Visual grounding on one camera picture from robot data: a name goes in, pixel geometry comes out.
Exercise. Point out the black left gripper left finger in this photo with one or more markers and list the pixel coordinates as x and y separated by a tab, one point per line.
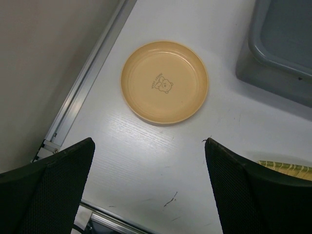
43	197

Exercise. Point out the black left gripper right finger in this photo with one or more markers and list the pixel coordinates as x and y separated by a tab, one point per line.
253	199

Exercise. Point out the woven bamboo basket tray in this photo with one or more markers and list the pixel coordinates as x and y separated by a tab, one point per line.
298	171

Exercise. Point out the yellow bear plate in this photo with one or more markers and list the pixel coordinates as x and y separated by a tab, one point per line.
164	82

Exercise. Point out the grey plastic bin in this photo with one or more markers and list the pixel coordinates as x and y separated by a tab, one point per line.
276	54

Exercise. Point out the aluminium table edge rail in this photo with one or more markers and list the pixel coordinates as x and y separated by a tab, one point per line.
68	112

